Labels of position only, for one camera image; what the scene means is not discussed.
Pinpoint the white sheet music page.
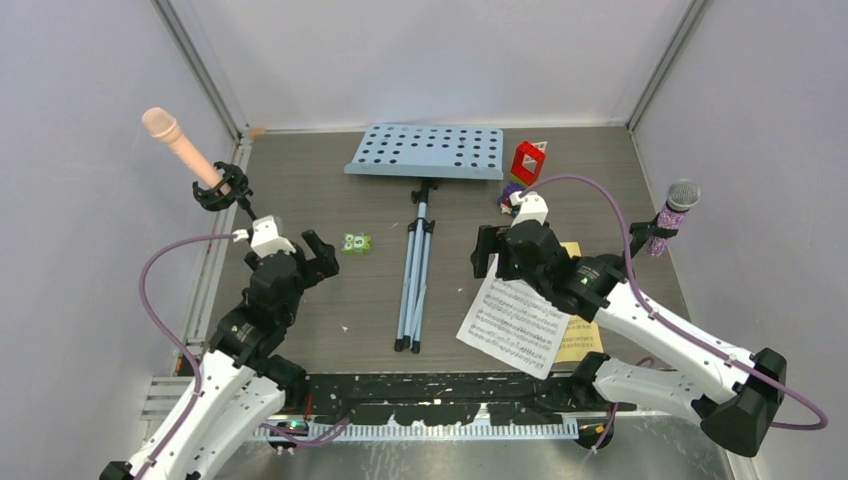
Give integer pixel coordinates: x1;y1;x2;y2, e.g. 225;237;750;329
456;261;570;380

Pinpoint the yellow sheet music page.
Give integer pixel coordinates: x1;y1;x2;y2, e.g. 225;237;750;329
553;241;604;364

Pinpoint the light blue music stand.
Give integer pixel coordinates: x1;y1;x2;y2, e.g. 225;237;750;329
344;123;504;354

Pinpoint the beige microphone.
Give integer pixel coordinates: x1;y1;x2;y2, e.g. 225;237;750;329
141;107;222;188

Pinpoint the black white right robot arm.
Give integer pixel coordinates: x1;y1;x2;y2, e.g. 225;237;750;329
470;220;787;457

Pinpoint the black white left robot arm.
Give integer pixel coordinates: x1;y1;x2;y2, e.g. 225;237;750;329
100;222;339;479

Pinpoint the green number five toy block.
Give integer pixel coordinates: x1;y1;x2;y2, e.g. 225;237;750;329
341;233;371;255

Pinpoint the black left microphone stand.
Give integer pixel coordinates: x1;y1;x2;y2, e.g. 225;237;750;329
192;162;257;221

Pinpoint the black microphone stand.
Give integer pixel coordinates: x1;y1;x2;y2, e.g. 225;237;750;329
192;162;257;221
628;221;678;257

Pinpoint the colourful toy brick car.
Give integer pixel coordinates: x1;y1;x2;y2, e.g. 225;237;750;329
497;141;548;217

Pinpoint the black right microphone stand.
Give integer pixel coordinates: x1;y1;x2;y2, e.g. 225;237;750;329
628;221;678;257

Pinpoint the purple glitter microphone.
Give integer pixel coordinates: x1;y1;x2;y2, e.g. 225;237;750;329
647;179;701;257

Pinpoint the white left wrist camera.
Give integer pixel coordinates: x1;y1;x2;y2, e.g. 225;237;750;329
232;215;296;259

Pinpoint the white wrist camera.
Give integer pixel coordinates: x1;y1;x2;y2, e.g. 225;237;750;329
232;215;296;259
509;191;549;226

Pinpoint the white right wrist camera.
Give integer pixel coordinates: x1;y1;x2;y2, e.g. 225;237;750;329
509;191;549;226

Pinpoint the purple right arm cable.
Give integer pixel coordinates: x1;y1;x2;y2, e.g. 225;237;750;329
519;174;829;432

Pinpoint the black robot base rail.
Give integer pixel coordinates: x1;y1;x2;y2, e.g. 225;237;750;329
278;372;611;426

